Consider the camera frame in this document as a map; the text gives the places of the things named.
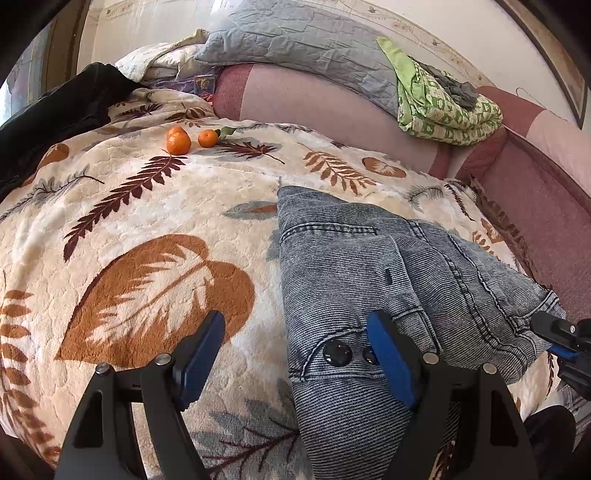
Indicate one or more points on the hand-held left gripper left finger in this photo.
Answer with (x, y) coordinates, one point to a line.
(203, 355)

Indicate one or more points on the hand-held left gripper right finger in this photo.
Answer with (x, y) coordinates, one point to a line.
(390, 360)

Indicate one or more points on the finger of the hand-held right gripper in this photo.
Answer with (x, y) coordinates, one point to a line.
(563, 332)
(577, 374)

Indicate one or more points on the grey-blue denim pants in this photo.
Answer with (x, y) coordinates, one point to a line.
(346, 258)

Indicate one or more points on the cream leaf-print fleece blanket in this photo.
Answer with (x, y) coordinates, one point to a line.
(138, 207)

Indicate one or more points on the orange tangerine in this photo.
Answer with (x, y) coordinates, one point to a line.
(173, 131)
(179, 145)

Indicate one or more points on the tangerine with green leaf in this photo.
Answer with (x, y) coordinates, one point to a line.
(207, 138)

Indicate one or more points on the green printed blanket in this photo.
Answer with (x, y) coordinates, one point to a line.
(438, 115)

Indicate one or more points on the small grey cloth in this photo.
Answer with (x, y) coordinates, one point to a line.
(455, 85)

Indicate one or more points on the colourful printed cloth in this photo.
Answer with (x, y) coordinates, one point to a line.
(203, 85)

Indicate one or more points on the black cloth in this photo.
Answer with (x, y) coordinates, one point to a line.
(60, 106)

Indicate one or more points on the cream folded bedding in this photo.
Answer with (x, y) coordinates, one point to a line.
(157, 57)

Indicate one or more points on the grey quilted pillow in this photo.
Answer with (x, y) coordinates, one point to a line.
(300, 41)

